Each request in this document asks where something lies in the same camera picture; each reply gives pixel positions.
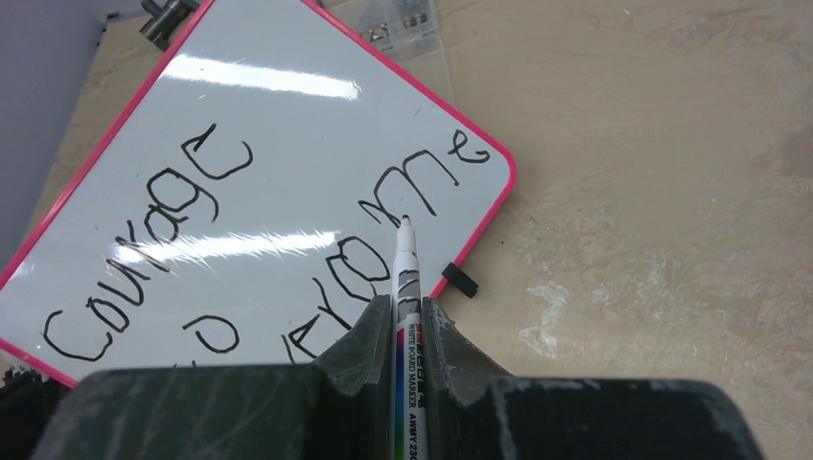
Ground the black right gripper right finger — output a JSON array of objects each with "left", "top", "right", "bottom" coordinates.
[{"left": 422, "top": 299, "right": 762, "bottom": 459}]

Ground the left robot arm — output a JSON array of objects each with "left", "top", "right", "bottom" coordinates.
[{"left": 1, "top": 369, "right": 69, "bottom": 460}]

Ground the white dry erase marker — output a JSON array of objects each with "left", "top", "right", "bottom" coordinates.
[{"left": 389, "top": 215, "right": 429, "bottom": 459}]

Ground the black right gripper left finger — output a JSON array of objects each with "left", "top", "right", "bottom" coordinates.
[{"left": 34, "top": 295, "right": 391, "bottom": 459}]

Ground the black metal crank handle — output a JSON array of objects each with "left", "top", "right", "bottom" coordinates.
[{"left": 140, "top": 0, "right": 199, "bottom": 52}]

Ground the red framed whiteboard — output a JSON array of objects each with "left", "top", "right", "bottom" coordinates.
[{"left": 1, "top": 1, "right": 516, "bottom": 385}]

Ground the clear plastic box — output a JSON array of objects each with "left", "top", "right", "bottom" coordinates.
[{"left": 318, "top": 0, "right": 454, "bottom": 104}]

